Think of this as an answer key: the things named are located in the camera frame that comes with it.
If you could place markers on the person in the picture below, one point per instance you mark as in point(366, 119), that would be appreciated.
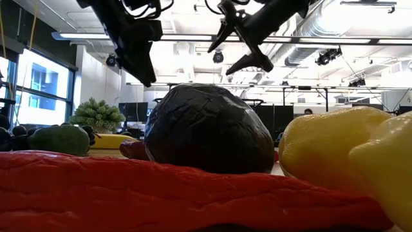
point(308, 111)

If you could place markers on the green potted plant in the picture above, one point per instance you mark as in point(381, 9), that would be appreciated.
point(96, 114)

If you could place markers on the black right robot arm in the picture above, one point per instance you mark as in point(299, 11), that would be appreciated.
point(304, 4)

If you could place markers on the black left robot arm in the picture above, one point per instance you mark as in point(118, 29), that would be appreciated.
point(103, 9)

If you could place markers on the long ceiling light strip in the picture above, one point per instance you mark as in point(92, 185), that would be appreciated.
point(80, 36)

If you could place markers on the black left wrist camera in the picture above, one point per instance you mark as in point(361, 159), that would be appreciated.
point(152, 30)

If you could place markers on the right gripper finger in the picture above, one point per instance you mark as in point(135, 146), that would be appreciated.
point(254, 61)
point(229, 30)

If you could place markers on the black partition panel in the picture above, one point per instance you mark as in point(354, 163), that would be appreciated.
point(277, 122)

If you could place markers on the black grape bunch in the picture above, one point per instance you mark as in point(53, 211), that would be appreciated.
point(6, 141)

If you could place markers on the black computer monitor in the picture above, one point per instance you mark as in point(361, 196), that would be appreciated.
point(368, 105)
point(133, 112)
point(406, 109)

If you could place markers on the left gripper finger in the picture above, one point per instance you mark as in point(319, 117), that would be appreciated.
point(143, 72)

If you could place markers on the dark red chili pepper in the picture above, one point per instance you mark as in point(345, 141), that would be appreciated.
point(135, 150)

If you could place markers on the yellow banana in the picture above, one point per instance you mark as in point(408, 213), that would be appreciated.
point(111, 141)

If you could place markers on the rectangular ceiling light fixture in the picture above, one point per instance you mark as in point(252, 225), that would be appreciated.
point(367, 3)

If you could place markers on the green avocado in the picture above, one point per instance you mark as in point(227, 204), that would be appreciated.
point(59, 139)

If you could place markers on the silver ventilation duct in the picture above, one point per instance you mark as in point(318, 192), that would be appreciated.
point(305, 51)

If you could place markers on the large window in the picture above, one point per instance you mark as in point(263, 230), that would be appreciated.
point(42, 109)

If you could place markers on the dark purple cabbage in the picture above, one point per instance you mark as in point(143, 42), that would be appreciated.
point(209, 129)

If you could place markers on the black metal rack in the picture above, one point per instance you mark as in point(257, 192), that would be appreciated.
point(304, 87)

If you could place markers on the black track light cluster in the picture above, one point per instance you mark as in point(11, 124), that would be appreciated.
point(326, 57)
point(357, 82)

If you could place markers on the yellow lemon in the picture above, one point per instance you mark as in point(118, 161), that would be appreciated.
point(392, 167)
point(315, 145)

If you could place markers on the long bright red pepper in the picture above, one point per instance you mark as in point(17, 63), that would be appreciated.
point(161, 199)

